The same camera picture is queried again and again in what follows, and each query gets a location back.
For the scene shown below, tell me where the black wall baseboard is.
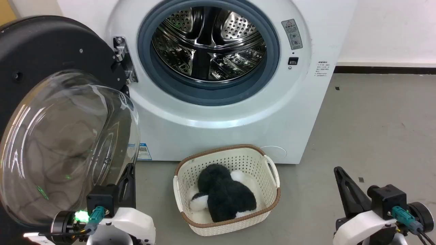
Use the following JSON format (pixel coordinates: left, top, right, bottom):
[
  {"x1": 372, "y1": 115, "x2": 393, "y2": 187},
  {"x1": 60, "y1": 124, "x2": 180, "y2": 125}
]
[{"x1": 333, "y1": 65, "x2": 436, "y2": 75}]

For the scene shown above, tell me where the steel perforated washer drum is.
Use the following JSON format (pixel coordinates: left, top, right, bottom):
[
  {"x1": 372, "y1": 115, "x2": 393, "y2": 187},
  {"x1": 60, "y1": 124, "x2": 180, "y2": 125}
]
[{"x1": 151, "y1": 6, "x2": 267, "y2": 82}]

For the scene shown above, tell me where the cream perforated laundry basket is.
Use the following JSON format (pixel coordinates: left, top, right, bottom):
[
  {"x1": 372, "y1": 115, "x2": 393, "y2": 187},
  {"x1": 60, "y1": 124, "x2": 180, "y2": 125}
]
[{"x1": 173, "y1": 144, "x2": 281, "y2": 237}]

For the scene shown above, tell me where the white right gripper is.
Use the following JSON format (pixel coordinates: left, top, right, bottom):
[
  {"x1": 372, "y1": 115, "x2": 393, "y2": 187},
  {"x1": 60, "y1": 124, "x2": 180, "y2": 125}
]
[{"x1": 332, "y1": 166, "x2": 399, "y2": 245}]

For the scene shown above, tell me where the metal washer door hinge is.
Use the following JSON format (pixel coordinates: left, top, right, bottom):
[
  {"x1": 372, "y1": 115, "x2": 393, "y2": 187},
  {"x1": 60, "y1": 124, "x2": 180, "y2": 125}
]
[{"x1": 113, "y1": 36, "x2": 139, "y2": 85}]

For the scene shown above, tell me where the small printed text sticker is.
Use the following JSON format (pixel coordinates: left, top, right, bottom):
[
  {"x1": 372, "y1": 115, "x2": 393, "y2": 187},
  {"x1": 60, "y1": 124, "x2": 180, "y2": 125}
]
[{"x1": 315, "y1": 61, "x2": 329, "y2": 77}]

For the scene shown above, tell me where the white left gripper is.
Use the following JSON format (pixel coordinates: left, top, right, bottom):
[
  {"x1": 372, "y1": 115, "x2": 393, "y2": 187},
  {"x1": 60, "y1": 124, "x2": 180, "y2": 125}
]
[{"x1": 86, "y1": 163, "x2": 156, "y2": 245}]

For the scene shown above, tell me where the round white filter cover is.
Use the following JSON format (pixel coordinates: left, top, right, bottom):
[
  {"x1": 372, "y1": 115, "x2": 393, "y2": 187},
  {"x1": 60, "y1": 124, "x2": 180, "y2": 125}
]
[{"x1": 261, "y1": 146, "x2": 287, "y2": 161}]

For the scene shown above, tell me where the blue energy label sticker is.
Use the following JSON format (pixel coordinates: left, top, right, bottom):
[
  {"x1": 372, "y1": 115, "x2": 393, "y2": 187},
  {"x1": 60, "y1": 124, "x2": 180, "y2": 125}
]
[{"x1": 137, "y1": 143, "x2": 153, "y2": 161}]

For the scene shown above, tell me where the yellow wooden panel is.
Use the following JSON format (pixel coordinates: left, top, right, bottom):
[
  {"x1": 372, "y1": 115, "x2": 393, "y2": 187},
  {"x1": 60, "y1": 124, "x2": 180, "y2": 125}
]
[{"x1": 0, "y1": 0, "x2": 18, "y2": 27}]

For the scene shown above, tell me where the black washer door glass bowl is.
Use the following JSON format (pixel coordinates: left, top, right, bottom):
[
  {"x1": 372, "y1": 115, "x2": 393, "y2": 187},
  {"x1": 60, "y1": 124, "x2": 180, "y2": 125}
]
[{"x1": 0, "y1": 15, "x2": 141, "y2": 245}]

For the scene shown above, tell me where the white front-load washing machine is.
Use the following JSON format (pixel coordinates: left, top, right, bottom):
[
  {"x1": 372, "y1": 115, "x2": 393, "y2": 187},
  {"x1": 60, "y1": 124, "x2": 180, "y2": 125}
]
[{"x1": 56, "y1": 0, "x2": 358, "y2": 165}]

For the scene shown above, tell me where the black and white plush toy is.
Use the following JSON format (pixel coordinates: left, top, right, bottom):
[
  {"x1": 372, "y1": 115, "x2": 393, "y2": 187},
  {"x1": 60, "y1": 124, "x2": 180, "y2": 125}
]
[{"x1": 189, "y1": 164, "x2": 258, "y2": 223}]

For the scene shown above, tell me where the grey warning label sticker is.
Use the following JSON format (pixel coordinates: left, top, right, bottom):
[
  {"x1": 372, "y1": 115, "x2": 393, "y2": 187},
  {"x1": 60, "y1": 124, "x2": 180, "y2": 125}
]
[{"x1": 281, "y1": 19, "x2": 303, "y2": 50}]

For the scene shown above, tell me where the teal right camera cable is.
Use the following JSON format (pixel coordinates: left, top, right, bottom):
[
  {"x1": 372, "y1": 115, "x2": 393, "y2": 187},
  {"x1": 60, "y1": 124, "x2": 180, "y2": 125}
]
[{"x1": 391, "y1": 206, "x2": 436, "y2": 245}]

